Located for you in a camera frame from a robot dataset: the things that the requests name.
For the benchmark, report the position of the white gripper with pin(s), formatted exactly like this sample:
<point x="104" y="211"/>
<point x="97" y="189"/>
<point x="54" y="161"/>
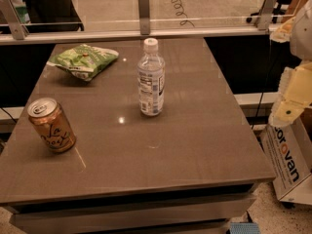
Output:
<point x="302" y="36"/>

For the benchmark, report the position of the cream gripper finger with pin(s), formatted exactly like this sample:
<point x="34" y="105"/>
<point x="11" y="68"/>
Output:
<point x="284" y="113"/>

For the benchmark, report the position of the clear plastic water bottle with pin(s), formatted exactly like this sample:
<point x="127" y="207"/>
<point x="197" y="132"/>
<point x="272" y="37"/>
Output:
<point x="151" y="79"/>

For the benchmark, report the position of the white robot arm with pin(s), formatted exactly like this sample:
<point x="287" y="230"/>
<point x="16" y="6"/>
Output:
<point x="301" y="37"/>

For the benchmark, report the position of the white Corovan cardboard box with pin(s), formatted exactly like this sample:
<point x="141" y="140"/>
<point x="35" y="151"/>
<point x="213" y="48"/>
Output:
<point x="289" y="150"/>

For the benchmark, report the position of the black office chair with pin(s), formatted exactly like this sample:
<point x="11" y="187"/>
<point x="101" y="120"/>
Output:
<point x="278" y="11"/>

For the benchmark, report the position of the blue perforated foot pad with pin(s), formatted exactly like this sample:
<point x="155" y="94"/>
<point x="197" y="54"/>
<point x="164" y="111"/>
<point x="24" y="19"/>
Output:
<point x="244" y="228"/>

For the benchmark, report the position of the green chip bag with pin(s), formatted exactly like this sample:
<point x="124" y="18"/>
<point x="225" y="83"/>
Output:
<point x="84" y="62"/>

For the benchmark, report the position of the orange LaCroix soda can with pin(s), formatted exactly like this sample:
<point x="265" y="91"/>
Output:
<point x="51" y="124"/>

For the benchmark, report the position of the glass barrier panel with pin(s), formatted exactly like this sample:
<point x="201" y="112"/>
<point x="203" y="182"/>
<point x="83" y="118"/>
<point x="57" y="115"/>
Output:
<point x="205" y="16"/>

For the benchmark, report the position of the metal glass bracket right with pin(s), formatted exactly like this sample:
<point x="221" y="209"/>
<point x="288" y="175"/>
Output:
<point x="265" y="14"/>

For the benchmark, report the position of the metal glass bracket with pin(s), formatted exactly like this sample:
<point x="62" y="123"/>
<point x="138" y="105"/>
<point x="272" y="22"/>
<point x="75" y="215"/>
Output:
<point x="18" y="30"/>
<point x="265" y="14"/>
<point x="144" y="16"/>

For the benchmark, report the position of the metal glass bracket middle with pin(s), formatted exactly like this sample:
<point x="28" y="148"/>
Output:
<point x="144" y="16"/>

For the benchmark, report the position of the metal glass bracket left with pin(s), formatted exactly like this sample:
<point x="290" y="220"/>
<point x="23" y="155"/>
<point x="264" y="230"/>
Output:
<point x="18" y="30"/>

